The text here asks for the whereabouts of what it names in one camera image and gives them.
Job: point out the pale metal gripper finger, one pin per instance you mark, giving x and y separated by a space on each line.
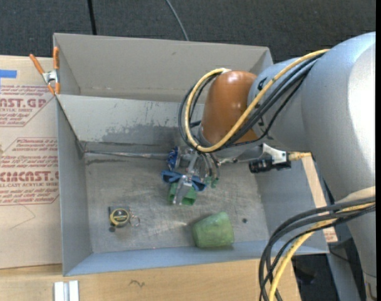
188 188
178 194

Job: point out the brown cardboard board, red print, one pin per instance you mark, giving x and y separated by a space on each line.
27 168

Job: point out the yellow and black tape measure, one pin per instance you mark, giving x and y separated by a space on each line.
119 216

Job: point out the grey metal bin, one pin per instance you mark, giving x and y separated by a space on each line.
140 180

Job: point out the black cylinder on white bracket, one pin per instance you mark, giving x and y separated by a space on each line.
265 165

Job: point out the blue sunglasses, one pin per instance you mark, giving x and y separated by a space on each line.
170 177

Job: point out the green plastic block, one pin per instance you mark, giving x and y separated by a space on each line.
190 197

